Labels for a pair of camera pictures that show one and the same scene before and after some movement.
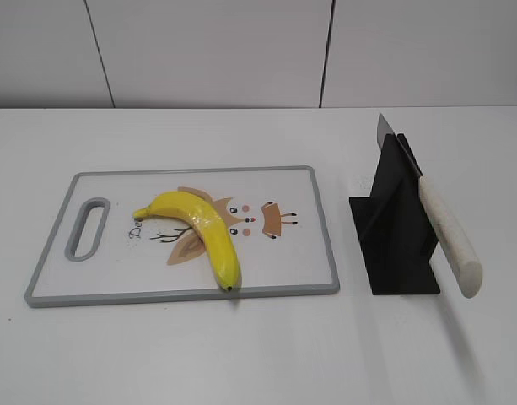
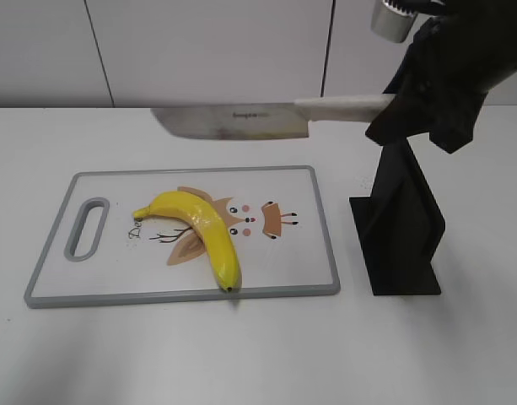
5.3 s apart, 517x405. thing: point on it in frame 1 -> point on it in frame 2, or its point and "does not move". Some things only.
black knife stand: [395, 229] does not move
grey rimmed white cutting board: [99, 253] does not move
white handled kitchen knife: [462, 264] -> [269, 121]
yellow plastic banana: [202, 214] does not move
